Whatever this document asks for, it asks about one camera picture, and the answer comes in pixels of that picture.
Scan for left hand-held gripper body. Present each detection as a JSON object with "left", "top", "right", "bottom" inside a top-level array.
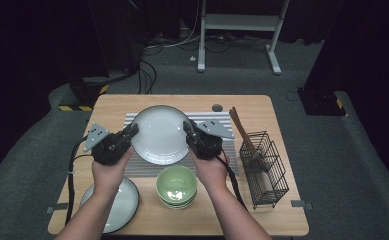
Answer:
[{"left": 83, "top": 123, "right": 134, "bottom": 167}]

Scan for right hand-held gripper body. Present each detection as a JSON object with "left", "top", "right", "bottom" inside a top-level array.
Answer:
[{"left": 185, "top": 119, "right": 235, "bottom": 160}]

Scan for white plate with dark rim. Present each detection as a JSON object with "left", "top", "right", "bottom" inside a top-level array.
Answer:
[
  {"left": 130, "top": 105, "right": 192, "bottom": 167},
  {"left": 79, "top": 176, "right": 141, "bottom": 234}
]

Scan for black wire chopstick rack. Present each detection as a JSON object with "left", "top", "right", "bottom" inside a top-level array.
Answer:
[{"left": 239, "top": 130, "right": 290, "bottom": 210}]

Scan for person's right hand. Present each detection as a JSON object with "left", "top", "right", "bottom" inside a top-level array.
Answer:
[{"left": 190, "top": 149, "right": 229, "bottom": 196}]

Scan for person's left hand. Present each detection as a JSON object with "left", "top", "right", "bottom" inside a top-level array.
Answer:
[{"left": 91, "top": 148, "right": 135, "bottom": 199}]

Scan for striped grey placemat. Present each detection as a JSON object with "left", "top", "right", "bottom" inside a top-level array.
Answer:
[{"left": 113, "top": 112, "right": 240, "bottom": 178}]

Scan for black base with yellow stripes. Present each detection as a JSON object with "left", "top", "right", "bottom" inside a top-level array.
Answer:
[
  {"left": 296, "top": 87, "right": 347, "bottom": 117},
  {"left": 58, "top": 75, "right": 110, "bottom": 113}
]

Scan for grey tape strip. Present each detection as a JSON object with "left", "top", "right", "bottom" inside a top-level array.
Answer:
[
  {"left": 45, "top": 202, "right": 70, "bottom": 214},
  {"left": 290, "top": 199, "right": 314, "bottom": 211}
]

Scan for tall black cabinet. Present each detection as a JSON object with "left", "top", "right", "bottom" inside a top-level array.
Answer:
[{"left": 86, "top": 0, "right": 147, "bottom": 79}]

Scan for white desk stand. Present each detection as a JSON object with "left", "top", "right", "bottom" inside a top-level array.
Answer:
[{"left": 197, "top": 0, "right": 290, "bottom": 76}]

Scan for right hand-held gripper cable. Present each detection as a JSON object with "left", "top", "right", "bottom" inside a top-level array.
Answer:
[{"left": 215, "top": 154, "right": 249, "bottom": 212}]

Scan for hand-held gripper cable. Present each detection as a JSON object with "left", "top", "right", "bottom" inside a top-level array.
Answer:
[
  {"left": 215, "top": 154, "right": 249, "bottom": 212},
  {"left": 64, "top": 134, "right": 94, "bottom": 226}
]

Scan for left hand-held gripper cable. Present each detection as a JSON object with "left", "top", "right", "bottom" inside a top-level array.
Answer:
[{"left": 64, "top": 134, "right": 94, "bottom": 226}]

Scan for black floor cable bundle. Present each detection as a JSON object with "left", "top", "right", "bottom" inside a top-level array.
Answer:
[{"left": 136, "top": 59, "right": 158, "bottom": 95}]

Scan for tangled floor cables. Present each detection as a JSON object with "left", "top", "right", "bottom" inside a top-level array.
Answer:
[{"left": 143, "top": 31, "right": 273, "bottom": 54}]

